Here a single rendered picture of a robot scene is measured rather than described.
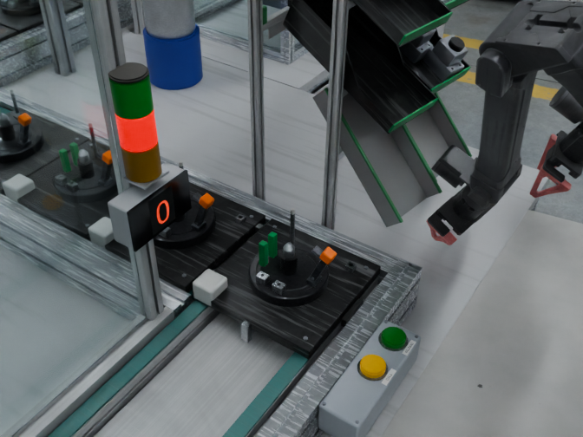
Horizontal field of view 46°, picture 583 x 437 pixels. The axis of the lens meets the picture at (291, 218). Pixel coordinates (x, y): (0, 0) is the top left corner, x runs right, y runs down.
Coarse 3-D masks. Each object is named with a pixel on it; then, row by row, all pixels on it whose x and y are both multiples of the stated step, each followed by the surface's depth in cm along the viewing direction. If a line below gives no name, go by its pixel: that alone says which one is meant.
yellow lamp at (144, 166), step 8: (128, 152) 90; (144, 152) 90; (152, 152) 91; (128, 160) 91; (136, 160) 91; (144, 160) 91; (152, 160) 92; (128, 168) 92; (136, 168) 92; (144, 168) 92; (152, 168) 93; (160, 168) 95; (128, 176) 93; (136, 176) 93; (144, 176) 93; (152, 176) 93
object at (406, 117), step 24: (312, 0) 123; (288, 24) 122; (312, 24) 118; (360, 24) 127; (312, 48) 121; (360, 48) 126; (384, 48) 126; (360, 72) 123; (384, 72) 125; (408, 72) 125; (360, 96) 118; (384, 96) 122; (408, 96) 124; (432, 96) 123; (384, 120) 116; (408, 120) 119
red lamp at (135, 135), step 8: (152, 112) 89; (120, 120) 88; (128, 120) 87; (136, 120) 87; (144, 120) 88; (152, 120) 89; (120, 128) 89; (128, 128) 88; (136, 128) 88; (144, 128) 88; (152, 128) 89; (120, 136) 90; (128, 136) 89; (136, 136) 89; (144, 136) 89; (152, 136) 90; (128, 144) 89; (136, 144) 89; (144, 144) 90; (152, 144) 91; (136, 152) 90
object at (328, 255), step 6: (318, 252) 112; (324, 252) 111; (330, 252) 111; (336, 252) 112; (324, 258) 111; (330, 258) 111; (318, 264) 113; (324, 264) 112; (318, 270) 114; (312, 276) 116; (318, 276) 115
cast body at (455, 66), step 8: (440, 40) 127; (448, 40) 128; (456, 40) 127; (432, 48) 130; (440, 48) 128; (448, 48) 127; (456, 48) 126; (464, 48) 128; (424, 56) 131; (432, 56) 130; (440, 56) 129; (448, 56) 127; (456, 56) 127; (432, 64) 131; (440, 64) 129; (448, 64) 128; (456, 64) 130; (440, 72) 130; (448, 72) 129; (456, 72) 130
